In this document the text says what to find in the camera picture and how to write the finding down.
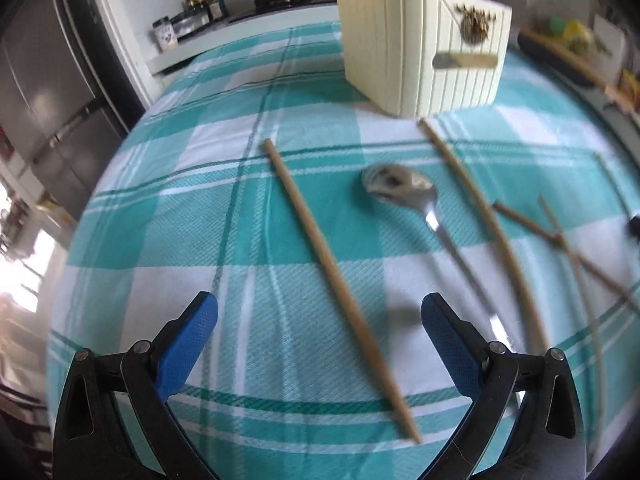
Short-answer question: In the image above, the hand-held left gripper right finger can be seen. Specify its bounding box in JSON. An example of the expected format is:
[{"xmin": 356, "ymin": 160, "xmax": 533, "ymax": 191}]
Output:
[{"xmin": 421, "ymin": 292, "xmax": 588, "ymax": 480}]

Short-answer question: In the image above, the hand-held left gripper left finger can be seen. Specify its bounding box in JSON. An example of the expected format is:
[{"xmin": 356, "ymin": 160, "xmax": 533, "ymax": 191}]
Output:
[{"xmin": 52, "ymin": 291, "xmax": 220, "ymax": 480}]

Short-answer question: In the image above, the steel spoon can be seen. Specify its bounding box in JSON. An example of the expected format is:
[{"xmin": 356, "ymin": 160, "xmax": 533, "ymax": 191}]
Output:
[{"xmin": 360, "ymin": 162, "xmax": 525, "ymax": 411}]

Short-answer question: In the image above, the cream plastic utensil holder box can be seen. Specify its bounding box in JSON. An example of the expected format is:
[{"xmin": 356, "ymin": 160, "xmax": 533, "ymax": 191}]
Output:
[{"xmin": 333, "ymin": 0, "xmax": 514, "ymax": 119}]

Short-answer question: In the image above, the teal checked tablecloth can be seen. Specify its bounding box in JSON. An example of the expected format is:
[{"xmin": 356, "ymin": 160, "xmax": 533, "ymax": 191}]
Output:
[{"xmin": 46, "ymin": 20, "xmax": 640, "ymax": 480}]

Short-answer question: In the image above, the wooden cutting board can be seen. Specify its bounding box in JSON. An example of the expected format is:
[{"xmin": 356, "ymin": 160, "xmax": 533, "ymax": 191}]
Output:
[{"xmin": 517, "ymin": 27, "xmax": 640, "ymax": 112}]

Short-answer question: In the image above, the white knife block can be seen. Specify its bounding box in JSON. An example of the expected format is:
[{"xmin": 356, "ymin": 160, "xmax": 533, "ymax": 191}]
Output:
[{"xmin": 592, "ymin": 12, "xmax": 629, "ymax": 69}]

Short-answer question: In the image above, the grey refrigerator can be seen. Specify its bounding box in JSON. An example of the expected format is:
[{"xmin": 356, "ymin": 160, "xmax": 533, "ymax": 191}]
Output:
[{"xmin": 0, "ymin": 0, "xmax": 127, "ymax": 213}]

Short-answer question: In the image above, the black gas stove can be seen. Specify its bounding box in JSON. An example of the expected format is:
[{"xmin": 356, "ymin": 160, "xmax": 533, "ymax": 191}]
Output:
[{"xmin": 229, "ymin": 0, "xmax": 337, "ymax": 24}]

